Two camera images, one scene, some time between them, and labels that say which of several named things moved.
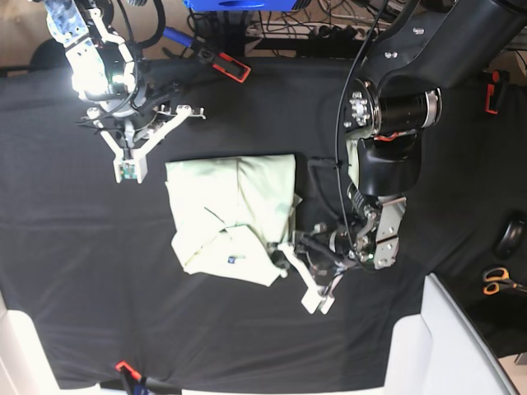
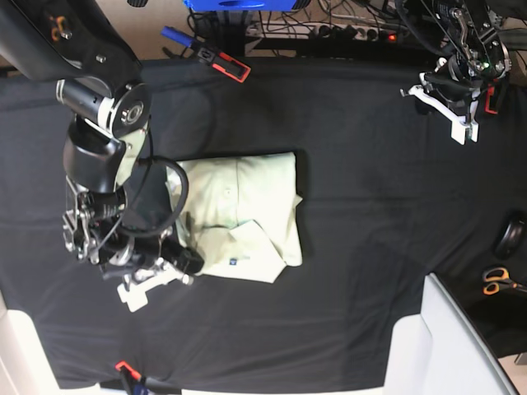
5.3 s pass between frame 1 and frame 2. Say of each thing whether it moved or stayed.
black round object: stayed
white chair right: stayed
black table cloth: stayed
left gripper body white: moved
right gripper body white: moved
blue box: stayed
